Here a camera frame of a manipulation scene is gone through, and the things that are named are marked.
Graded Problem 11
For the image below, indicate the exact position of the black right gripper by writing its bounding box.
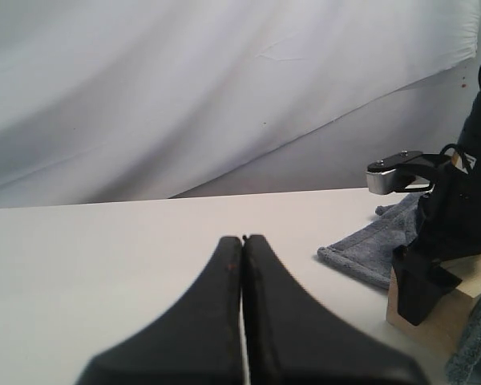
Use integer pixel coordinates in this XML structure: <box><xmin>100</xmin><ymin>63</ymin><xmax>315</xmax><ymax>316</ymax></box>
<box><xmin>391</xmin><ymin>150</ymin><xmax>481</xmax><ymax>326</ymax></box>

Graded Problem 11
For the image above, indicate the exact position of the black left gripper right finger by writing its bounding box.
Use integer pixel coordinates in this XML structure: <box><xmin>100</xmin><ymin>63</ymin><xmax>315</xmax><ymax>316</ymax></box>
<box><xmin>243</xmin><ymin>235</ymin><xmax>428</xmax><ymax>384</ymax></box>

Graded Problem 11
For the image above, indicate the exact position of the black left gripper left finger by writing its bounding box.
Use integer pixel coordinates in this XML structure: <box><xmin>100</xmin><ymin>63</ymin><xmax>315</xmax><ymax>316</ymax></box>
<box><xmin>78</xmin><ymin>237</ymin><xmax>244</xmax><ymax>384</ymax></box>

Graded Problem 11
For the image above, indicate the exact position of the light wooden block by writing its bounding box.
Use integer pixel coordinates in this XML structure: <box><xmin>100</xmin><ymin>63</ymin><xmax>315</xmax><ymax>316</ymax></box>
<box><xmin>386</xmin><ymin>254</ymin><xmax>481</xmax><ymax>358</ymax></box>

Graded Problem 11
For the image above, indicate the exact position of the grey-blue fluffy towel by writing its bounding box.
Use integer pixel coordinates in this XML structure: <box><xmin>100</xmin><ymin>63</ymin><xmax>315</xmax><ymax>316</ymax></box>
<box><xmin>317</xmin><ymin>192</ymin><xmax>481</xmax><ymax>384</ymax></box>

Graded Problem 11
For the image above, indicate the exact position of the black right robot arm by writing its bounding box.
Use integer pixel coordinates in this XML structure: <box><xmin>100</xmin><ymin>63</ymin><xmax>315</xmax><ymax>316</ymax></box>
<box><xmin>392</xmin><ymin>65</ymin><xmax>481</xmax><ymax>326</ymax></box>

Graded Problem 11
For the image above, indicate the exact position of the white backdrop cloth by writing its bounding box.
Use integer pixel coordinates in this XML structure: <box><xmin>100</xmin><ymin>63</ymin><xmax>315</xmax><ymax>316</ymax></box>
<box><xmin>0</xmin><ymin>1</ymin><xmax>481</xmax><ymax>208</ymax></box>

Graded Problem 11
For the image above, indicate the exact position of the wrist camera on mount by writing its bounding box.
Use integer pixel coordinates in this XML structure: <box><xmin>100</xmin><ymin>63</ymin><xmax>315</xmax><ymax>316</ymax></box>
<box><xmin>366</xmin><ymin>150</ymin><xmax>449</xmax><ymax>195</ymax></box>

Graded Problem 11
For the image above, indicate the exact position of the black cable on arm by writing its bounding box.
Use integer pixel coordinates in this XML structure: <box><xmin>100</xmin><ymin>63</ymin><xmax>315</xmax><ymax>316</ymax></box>
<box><xmin>439</xmin><ymin>143</ymin><xmax>472</xmax><ymax>176</ymax></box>

